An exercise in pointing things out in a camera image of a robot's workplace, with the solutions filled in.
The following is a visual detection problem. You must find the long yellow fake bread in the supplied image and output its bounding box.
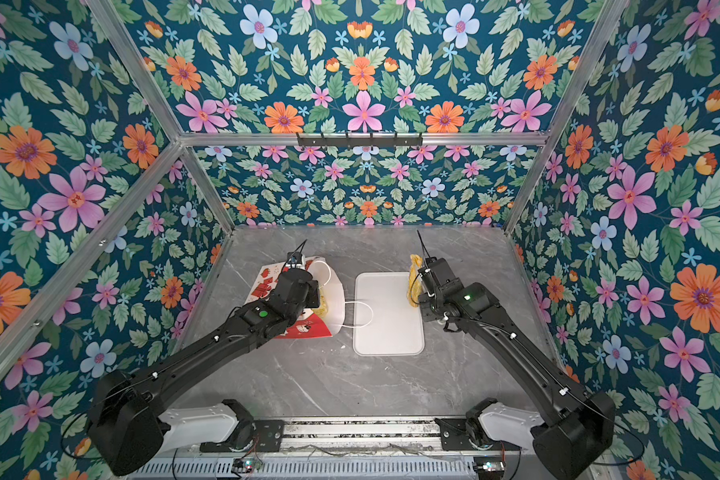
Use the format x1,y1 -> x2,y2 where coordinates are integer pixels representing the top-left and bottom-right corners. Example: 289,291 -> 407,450
407,254 -> 424,307

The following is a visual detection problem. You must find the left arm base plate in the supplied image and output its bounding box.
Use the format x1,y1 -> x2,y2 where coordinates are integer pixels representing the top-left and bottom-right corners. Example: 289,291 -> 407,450
200,420 -> 285,453

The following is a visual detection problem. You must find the red and white paper bag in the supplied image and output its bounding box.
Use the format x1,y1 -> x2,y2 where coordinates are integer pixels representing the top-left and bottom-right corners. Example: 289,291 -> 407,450
245,256 -> 374,340

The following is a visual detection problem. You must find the white rectangular tray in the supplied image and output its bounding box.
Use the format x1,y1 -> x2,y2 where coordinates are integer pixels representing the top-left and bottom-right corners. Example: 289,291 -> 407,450
353,272 -> 425,357

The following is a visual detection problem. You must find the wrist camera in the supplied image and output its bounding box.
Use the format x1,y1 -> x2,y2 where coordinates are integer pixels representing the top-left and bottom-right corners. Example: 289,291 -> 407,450
423,257 -> 452,280
285,251 -> 306,270

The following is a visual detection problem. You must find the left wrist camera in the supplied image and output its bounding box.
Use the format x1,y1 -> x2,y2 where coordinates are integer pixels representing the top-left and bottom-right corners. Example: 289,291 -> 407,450
285,251 -> 306,270

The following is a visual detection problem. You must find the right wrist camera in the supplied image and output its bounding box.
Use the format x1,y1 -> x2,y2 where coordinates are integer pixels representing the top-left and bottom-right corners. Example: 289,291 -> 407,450
423,257 -> 452,280

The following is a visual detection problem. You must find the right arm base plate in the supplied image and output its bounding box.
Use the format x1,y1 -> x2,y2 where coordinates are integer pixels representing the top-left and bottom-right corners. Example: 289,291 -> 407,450
434,417 -> 520,452

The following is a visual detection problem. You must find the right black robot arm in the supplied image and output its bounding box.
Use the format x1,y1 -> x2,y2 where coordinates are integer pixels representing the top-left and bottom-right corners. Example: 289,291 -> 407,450
419,267 -> 616,479

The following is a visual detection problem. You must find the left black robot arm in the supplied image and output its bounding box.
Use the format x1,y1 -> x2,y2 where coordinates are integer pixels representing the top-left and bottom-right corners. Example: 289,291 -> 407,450
86,268 -> 320,476

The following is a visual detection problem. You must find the aluminium front rail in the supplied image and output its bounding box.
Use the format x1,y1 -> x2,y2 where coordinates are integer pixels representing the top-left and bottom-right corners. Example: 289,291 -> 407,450
280,417 -> 441,450

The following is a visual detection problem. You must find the black hook rail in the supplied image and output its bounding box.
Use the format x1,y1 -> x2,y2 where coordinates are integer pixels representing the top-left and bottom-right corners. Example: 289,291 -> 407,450
296,133 -> 424,148

